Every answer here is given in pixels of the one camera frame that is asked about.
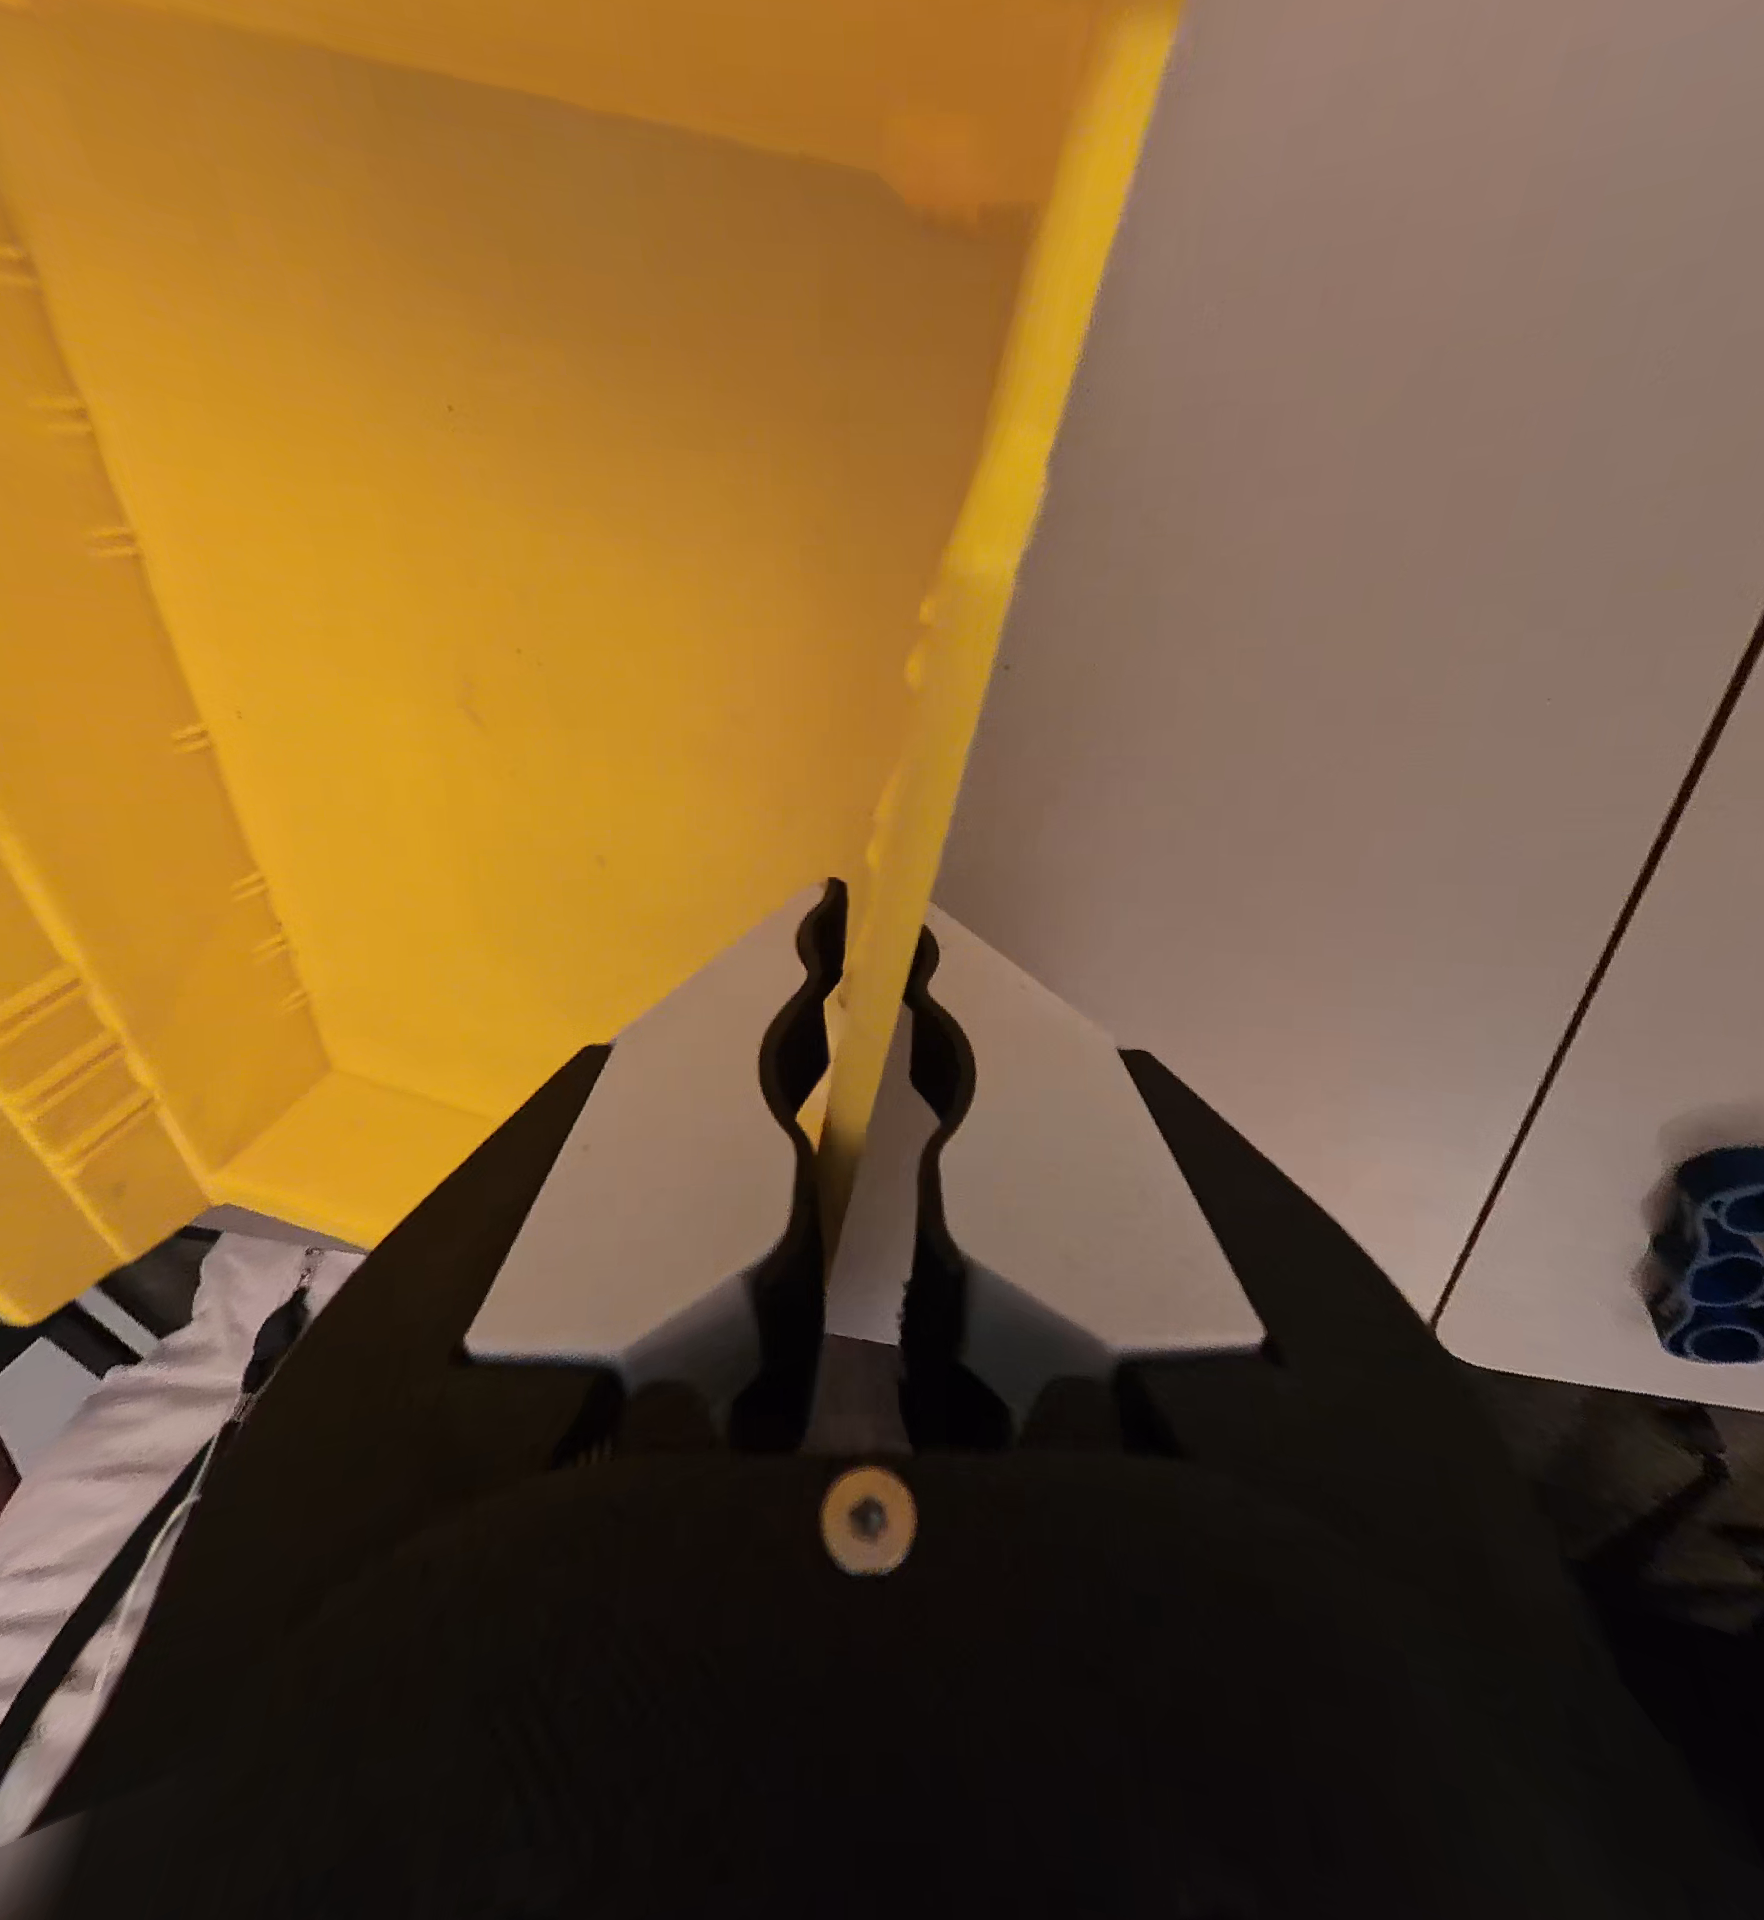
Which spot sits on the person's white garment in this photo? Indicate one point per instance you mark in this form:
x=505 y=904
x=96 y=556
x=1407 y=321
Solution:
x=87 y=1501

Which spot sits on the black metal frame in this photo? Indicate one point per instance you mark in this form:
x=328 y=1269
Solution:
x=65 y=1341

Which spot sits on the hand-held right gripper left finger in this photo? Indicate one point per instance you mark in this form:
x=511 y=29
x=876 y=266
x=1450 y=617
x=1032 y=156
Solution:
x=642 y=1200

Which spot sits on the yellow plastic bin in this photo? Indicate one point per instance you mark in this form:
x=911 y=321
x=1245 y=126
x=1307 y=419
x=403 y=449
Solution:
x=447 y=525

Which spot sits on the blue tube holder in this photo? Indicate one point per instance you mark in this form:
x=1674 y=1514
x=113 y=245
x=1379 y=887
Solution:
x=1745 y=1260

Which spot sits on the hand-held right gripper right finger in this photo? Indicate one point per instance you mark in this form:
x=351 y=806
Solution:
x=1062 y=1200

